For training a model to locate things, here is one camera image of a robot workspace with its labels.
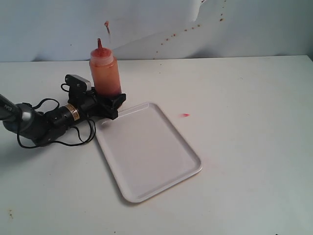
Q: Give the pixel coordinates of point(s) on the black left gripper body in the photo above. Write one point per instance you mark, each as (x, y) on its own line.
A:
(80, 106)

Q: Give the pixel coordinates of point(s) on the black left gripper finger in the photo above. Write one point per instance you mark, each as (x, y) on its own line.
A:
(107, 111)
(115, 101)

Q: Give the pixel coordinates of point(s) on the red sauce squeeze bottle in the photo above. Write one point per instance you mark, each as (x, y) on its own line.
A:
(104, 70)

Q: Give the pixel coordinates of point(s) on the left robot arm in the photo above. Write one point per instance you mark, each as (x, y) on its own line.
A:
(43, 129)

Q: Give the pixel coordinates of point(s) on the white rectangular tray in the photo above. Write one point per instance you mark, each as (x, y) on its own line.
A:
(145, 152)

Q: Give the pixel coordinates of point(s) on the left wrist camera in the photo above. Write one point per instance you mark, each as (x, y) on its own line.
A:
(77, 84)

